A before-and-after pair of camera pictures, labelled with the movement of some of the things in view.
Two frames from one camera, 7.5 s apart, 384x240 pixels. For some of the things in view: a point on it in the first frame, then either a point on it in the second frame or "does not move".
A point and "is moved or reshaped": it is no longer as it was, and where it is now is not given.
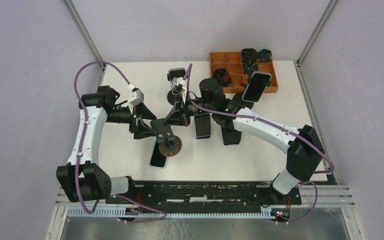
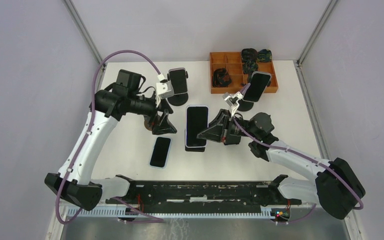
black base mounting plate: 205,194 does not move
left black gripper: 140,130 → 163,125
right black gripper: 181,116 → 218,127
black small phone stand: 203,137 is moved or reshaped
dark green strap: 264,55 does not move
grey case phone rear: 177,73 does not move
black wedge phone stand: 230,136 does not move
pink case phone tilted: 257,85 does not move
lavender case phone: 202,126 is moved or reshaped
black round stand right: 238,98 does not move
